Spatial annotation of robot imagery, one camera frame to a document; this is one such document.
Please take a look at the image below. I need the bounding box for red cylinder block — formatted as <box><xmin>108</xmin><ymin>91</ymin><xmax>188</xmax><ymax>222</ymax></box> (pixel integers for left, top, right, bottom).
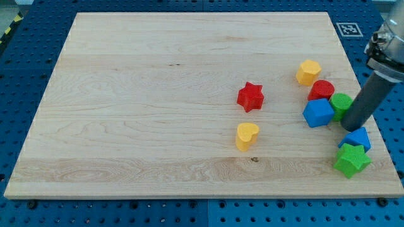
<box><xmin>307</xmin><ymin>80</ymin><xmax>335</xmax><ymax>101</ymax></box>

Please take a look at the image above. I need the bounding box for green cylinder block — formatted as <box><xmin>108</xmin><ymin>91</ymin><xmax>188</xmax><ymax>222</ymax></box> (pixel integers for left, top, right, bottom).
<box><xmin>330</xmin><ymin>93</ymin><xmax>353</xmax><ymax>122</ymax></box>

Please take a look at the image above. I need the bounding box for blue cube block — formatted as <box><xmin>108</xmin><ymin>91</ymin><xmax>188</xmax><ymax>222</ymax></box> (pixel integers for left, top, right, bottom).
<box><xmin>302</xmin><ymin>98</ymin><xmax>335</xmax><ymax>127</ymax></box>

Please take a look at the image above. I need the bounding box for yellow black hazard tape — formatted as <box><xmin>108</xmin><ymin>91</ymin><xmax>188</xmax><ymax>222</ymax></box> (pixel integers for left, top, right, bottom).
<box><xmin>1</xmin><ymin>12</ymin><xmax>24</xmax><ymax>46</ymax></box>

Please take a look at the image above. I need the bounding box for yellow hexagon block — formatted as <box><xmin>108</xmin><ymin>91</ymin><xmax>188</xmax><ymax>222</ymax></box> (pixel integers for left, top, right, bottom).
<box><xmin>296</xmin><ymin>59</ymin><xmax>322</xmax><ymax>86</ymax></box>

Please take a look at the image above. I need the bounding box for light wooden board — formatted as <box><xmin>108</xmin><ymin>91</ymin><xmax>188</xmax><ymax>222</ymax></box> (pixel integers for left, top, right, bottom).
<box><xmin>4</xmin><ymin>12</ymin><xmax>403</xmax><ymax>200</ymax></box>

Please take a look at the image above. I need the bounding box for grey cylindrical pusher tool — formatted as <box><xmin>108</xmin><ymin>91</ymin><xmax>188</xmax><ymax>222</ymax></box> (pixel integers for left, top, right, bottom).
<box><xmin>340</xmin><ymin>71</ymin><xmax>400</xmax><ymax>132</ymax></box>

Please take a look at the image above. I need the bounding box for yellow heart block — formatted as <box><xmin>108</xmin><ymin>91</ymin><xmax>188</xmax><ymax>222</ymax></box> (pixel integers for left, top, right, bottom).
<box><xmin>235</xmin><ymin>122</ymin><xmax>260</xmax><ymax>152</ymax></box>

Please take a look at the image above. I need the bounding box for red star block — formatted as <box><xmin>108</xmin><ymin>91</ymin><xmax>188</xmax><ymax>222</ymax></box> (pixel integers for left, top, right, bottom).
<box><xmin>237</xmin><ymin>81</ymin><xmax>264</xmax><ymax>112</ymax></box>

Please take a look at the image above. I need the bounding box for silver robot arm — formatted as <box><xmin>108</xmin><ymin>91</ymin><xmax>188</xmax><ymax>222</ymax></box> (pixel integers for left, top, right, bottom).
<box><xmin>365</xmin><ymin>0</ymin><xmax>403</xmax><ymax>83</ymax></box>

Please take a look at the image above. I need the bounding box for blue triangle block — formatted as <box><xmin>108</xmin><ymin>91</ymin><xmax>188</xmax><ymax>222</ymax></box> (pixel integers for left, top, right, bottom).
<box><xmin>338</xmin><ymin>127</ymin><xmax>372</xmax><ymax>152</ymax></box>

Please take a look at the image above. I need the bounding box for green star block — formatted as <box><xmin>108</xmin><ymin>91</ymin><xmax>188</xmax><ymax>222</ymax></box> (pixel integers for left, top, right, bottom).
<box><xmin>333</xmin><ymin>143</ymin><xmax>372</xmax><ymax>178</ymax></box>

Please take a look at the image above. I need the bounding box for white fiducial marker tag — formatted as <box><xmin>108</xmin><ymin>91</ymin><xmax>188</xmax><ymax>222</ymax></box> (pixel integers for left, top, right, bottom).
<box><xmin>336</xmin><ymin>22</ymin><xmax>363</xmax><ymax>37</ymax></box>

